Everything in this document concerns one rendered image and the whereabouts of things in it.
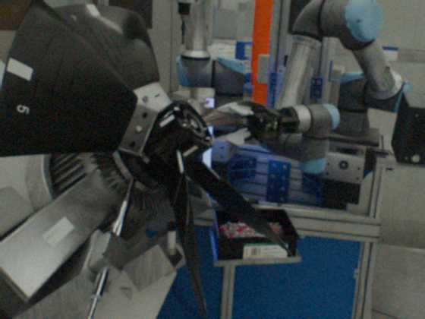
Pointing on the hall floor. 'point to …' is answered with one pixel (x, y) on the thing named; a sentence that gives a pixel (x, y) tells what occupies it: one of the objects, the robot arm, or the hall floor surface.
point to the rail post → (369, 251)
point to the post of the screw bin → (227, 292)
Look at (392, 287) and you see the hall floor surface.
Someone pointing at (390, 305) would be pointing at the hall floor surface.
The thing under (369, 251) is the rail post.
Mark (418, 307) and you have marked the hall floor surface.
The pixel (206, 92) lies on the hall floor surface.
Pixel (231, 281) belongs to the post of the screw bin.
